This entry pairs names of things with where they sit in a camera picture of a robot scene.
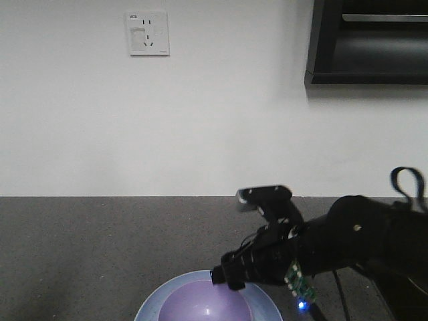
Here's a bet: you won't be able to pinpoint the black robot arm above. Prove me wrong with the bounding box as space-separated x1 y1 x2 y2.
211 196 427 320

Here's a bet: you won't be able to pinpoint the black range hood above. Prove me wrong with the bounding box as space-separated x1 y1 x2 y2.
304 1 427 86

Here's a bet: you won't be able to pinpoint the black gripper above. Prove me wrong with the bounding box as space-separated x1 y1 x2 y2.
210 223 314 290

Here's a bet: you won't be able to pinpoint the green circuit board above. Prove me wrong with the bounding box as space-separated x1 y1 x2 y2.
284 259 316 310

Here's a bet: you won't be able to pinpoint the purple plastic bowl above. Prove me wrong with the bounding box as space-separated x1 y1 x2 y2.
158 280 252 321

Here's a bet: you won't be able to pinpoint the light blue plate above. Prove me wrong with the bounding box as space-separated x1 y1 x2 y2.
134 270 282 320

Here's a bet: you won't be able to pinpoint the white wall socket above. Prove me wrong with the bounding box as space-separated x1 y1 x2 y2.
124 11 170 56

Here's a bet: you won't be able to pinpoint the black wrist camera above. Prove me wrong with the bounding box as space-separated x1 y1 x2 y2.
236 185 304 226

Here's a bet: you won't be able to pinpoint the black cable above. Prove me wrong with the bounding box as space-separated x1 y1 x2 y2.
390 167 428 212

